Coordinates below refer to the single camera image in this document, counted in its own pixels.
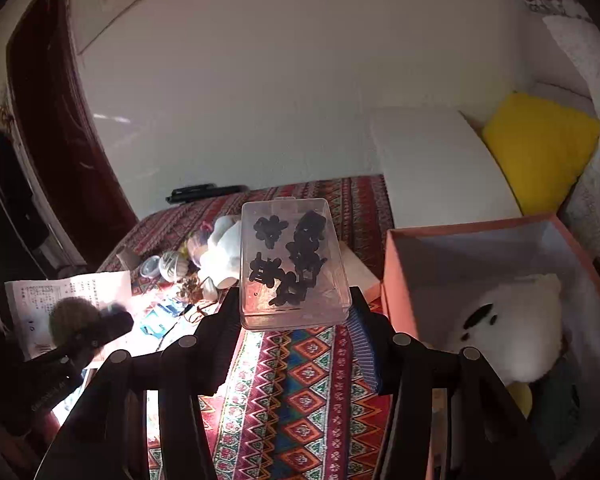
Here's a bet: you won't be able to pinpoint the white duck plush toy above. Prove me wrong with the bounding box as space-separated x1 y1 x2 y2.
445 274 562 416

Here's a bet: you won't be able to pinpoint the white bear plush toy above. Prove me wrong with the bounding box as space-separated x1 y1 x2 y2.
198 216 242 289

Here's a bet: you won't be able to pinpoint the clear plastic box black clips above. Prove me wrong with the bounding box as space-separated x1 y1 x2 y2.
239 197 352 332

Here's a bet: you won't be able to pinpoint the printed paper sheet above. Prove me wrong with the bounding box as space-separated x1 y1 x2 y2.
5 271 132 360

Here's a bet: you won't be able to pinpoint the grey twine ball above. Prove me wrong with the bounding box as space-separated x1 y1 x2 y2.
48 297 100 347

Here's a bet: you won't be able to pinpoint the pink cardboard shoe box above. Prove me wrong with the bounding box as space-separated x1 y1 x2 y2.
382 216 600 478

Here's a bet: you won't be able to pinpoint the colourful patterned tablecloth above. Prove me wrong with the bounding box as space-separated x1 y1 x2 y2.
120 176 393 479

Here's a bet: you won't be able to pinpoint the black pen on ledge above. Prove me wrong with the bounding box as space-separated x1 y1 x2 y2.
166 183 249 205

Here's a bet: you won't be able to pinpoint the white shoe box lid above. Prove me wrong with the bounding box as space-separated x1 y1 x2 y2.
370 106 521 228

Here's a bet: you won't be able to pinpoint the yellow cushion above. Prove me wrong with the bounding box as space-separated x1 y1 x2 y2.
481 92 600 216

